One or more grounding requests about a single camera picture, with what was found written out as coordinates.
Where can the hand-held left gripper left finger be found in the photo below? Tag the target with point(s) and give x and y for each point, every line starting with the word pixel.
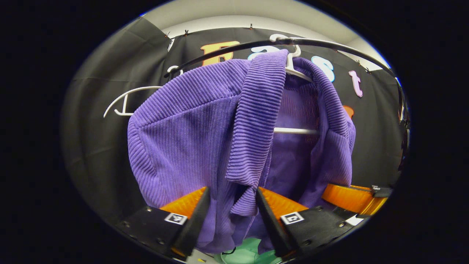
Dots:
pixel 198 223

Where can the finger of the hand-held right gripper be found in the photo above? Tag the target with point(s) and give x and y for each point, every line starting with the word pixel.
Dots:
pixel 344 198

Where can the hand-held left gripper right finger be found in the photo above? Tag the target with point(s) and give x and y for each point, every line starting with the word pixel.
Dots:
pixel 271 223

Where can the green laundry hamper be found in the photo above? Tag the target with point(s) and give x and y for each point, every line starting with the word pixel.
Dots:
pixel 245 253

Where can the purple ribbed knit garment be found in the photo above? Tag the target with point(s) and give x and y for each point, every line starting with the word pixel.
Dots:
pixel 183 146

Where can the white plastic clothes hanger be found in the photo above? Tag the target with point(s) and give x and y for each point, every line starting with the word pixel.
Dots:
pixel 126 96
pixel 293 66

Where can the black backdrop cloth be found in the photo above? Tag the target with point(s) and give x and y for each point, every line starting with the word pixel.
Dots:
pixel 102 154

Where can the black clothes rail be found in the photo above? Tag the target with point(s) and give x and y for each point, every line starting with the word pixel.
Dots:
pixel 329 44

